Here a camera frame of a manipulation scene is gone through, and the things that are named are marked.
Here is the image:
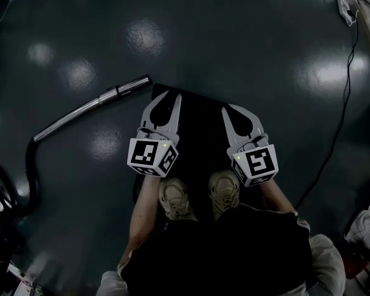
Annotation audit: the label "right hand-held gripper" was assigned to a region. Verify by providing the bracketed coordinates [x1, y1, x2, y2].
[220, 103, 280, 188]

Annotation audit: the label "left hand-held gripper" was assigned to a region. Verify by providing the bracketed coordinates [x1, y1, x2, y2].
[126, 91, 183, 179]

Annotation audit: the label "silver vacuum wand tube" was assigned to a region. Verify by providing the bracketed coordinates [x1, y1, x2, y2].
[33, 74, 154, 143]

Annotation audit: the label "person's left forearm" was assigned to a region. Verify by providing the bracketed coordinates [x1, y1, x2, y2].
[118, 174, 163, 266]

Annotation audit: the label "person's right forearm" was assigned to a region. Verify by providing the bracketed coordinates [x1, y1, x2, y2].
[258, 179, 298, 217]

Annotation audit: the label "person's right beige shoe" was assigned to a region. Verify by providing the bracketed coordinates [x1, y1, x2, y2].
[207, 170, 242, 222]

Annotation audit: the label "person's beige shoe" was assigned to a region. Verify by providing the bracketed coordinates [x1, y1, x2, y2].
[158, 177, 199, 223]
[207, 170, 242, 222]

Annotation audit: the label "person's left beige shoe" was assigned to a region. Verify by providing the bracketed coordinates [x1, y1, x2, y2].
[158, 177, 199, 223]

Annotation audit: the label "person's black trousers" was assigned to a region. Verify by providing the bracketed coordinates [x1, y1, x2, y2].
[120, 203, 313, 296]

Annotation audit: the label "white power strip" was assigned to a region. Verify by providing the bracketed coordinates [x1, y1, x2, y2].
[332, 0, 359, 28]

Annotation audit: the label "white crumpled cloth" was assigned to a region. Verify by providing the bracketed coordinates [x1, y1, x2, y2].
[345, 206, 370, 254]

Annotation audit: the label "white printed box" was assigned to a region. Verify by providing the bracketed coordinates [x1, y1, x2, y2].
[6, 262, 51, 296]

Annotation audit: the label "black floor cable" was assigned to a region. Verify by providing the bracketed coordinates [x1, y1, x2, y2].
[294, 9, 360, 211]

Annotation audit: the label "black vacuum hose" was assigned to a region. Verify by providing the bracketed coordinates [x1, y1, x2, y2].
[0, 136, 41, 220]

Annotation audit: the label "thin white cable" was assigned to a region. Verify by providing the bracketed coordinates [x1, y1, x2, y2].
[0, 0, 31, 49]

